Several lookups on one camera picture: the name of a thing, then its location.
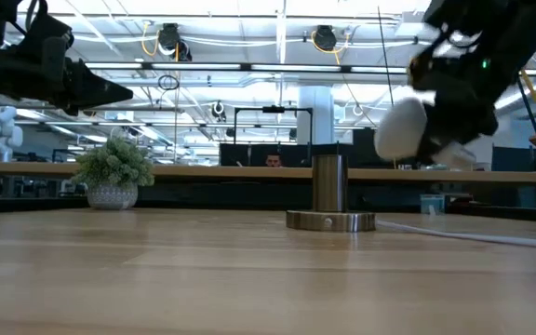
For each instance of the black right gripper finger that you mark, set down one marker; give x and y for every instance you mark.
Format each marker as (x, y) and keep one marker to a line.
(463, 121)

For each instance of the white flood lightbulb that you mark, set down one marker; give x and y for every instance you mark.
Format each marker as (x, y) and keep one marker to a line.
(399, 130)

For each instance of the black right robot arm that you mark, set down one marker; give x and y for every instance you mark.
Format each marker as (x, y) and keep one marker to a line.
(505, 11)

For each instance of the ceiling strip light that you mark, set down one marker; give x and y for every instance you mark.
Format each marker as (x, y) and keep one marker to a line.
(196, 66)
(113, 65)
(379, 70)
(296, 68)

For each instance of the green artificial plant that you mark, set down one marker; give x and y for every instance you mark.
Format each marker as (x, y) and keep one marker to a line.
(113, 163)

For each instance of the teal box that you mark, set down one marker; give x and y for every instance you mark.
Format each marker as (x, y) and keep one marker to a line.
(432, 204)

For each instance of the thin black pole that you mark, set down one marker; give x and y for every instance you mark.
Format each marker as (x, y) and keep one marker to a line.
(385, 60)

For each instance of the grey patterned plant pot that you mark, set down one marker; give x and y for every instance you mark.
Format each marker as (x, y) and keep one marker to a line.
(112, 196)

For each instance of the black cabinet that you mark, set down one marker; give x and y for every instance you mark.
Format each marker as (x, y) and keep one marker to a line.
(363, 146)

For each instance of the long wooden counter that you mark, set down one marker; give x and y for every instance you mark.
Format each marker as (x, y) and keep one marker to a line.
(203, 171)

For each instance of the white building column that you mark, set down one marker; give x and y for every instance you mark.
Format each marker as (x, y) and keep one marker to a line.
(315, 114)

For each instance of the brass lamp socket base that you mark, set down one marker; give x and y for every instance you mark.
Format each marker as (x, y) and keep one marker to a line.
(329, 186)

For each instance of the black desk partition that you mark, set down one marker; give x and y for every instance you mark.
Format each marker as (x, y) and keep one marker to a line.
(249, 154)

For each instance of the person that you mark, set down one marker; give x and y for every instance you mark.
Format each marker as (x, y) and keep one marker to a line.
(273, 160)

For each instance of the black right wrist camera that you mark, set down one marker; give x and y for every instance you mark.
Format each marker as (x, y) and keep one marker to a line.
(421, 72)

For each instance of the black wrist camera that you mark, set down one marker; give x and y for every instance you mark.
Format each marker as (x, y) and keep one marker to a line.
(47, 30)
(421, 72)

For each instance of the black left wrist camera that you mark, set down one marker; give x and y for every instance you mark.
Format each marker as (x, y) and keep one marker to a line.
(47, 30)

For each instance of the black frame with camera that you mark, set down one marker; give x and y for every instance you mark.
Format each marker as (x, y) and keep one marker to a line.
(273, 110)

